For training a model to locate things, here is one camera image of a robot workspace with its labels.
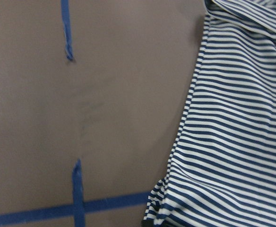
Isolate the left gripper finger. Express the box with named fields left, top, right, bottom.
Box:
left=141, top=219, right=154, bottom=227

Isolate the navy white striped polo shirt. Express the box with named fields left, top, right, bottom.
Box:
left=143, top=0, right=276, bottom=227

